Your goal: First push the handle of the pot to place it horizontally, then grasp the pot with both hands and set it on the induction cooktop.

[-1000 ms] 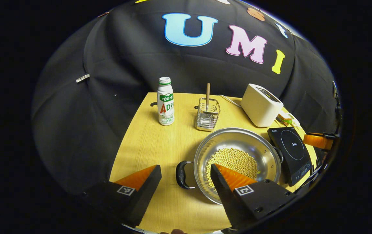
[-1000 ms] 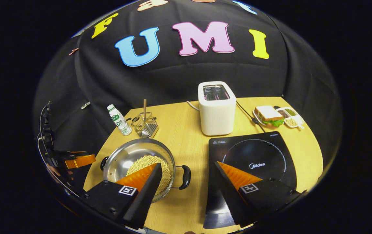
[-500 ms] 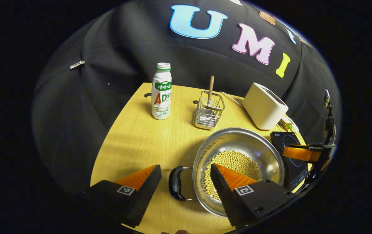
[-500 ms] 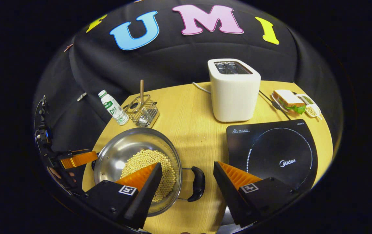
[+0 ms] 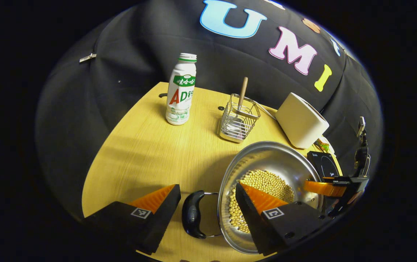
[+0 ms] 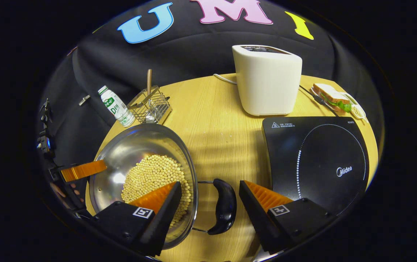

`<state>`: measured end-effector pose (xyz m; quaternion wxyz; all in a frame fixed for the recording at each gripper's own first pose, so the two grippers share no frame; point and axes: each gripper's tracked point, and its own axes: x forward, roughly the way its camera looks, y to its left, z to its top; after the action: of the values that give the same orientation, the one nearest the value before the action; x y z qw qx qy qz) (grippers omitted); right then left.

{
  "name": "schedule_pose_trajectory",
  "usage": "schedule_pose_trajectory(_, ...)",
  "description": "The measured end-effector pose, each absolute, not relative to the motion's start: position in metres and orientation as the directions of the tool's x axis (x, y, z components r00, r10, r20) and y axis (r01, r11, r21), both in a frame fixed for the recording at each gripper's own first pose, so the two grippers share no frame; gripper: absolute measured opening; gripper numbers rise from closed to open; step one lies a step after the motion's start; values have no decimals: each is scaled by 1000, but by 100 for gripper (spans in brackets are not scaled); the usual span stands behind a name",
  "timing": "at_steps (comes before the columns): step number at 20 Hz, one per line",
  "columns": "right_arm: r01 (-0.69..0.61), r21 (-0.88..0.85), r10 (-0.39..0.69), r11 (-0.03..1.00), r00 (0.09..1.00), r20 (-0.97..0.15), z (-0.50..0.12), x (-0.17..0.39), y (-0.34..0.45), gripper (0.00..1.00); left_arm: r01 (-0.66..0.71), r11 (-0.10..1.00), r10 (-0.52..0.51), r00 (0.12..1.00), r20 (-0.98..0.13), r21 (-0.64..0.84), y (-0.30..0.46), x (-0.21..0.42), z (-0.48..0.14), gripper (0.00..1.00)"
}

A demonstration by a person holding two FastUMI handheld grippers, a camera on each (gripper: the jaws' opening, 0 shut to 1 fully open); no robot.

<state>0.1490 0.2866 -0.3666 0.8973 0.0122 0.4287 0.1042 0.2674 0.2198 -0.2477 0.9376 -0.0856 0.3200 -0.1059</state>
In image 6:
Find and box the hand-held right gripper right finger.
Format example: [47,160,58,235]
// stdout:
[239,180,338,255]

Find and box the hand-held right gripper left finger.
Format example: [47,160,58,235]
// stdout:
[92,181,182,257]

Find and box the steel pot with black handles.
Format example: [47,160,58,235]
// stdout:
[89,123,237,251]

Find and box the black induction cooktop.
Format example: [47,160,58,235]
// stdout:
[261,116,370,216]

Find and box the pile of yellow soybeans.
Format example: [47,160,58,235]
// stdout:
[121,155,192,228]

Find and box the white green-label drink bottle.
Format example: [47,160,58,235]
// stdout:
[98,85,136,128]

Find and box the white toaster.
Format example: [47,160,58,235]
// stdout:
[232,44,303,117]

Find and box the white plate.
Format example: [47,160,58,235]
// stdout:
[310,83,367,120]

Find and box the wire mesh utensil holder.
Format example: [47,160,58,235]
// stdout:
[127,86,172,125]

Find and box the wooden-handled spoon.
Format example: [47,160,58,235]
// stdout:
[146,69,156,122]

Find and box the white power cord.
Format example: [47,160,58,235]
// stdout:
[213,74,238,85]

